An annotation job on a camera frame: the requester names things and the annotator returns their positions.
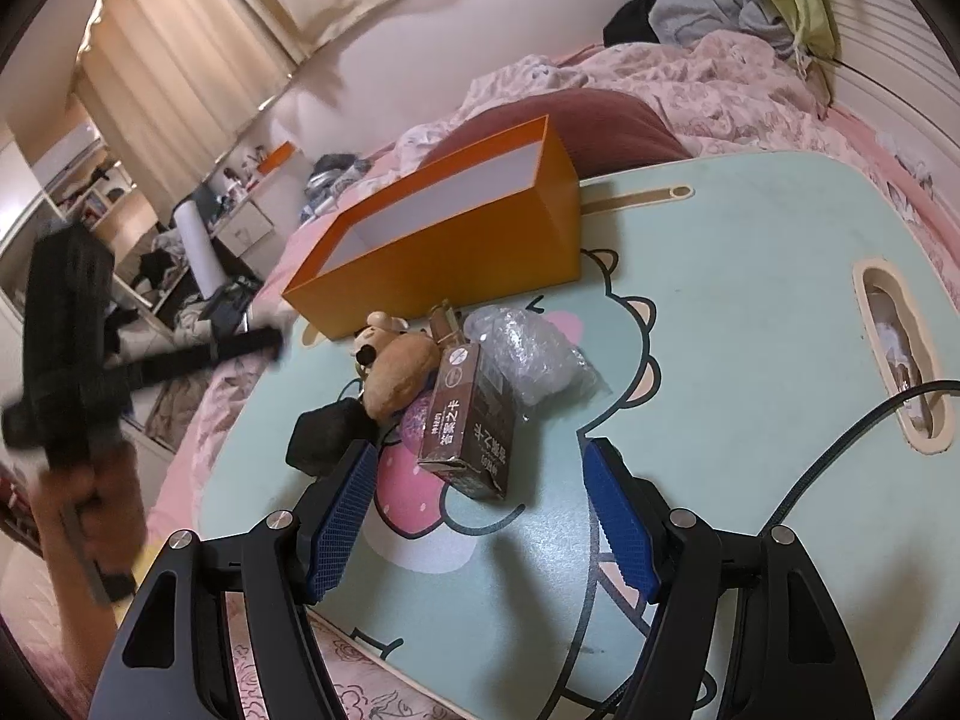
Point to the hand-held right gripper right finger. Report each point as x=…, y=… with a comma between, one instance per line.
x=619, y=517

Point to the brown plush toy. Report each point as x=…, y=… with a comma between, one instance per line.
x=397, y=375

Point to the white dresser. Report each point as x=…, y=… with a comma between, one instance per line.
x=247, y=229

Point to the person's left forearm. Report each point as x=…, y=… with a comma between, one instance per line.
x=75, y=630

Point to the small orange shelf box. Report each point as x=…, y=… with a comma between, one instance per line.
x=277, y=155

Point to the blue grey clothes pile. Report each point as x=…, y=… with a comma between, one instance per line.
x=330, y=180

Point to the brown drink carton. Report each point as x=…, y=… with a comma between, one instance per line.
x=465, y=427

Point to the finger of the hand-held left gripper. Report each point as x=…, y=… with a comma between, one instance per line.
x=225, y=349

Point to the beige curtain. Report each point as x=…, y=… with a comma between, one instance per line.
x=187, y=52

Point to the pink bed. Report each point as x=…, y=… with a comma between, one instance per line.
x=900, y=165

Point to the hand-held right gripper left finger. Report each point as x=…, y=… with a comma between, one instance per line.
x=341, y=517

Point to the orange cardboard box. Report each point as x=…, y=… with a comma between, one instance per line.
x=487, y=240

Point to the black clothes pile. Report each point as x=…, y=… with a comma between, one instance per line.
x=630, y=22

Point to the maroon pillow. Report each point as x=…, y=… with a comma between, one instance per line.
x=615, y=127

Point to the black pouch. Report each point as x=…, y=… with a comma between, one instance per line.
x=326, y=431

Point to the person's left hand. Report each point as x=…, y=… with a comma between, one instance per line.
x=120, y=510

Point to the clear plastic bag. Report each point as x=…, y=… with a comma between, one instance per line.
x=525, y=352

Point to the white standing roll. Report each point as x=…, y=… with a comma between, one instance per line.
x=196, y=247

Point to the amber glass perfume bottle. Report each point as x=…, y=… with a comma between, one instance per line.
x=444, y=330

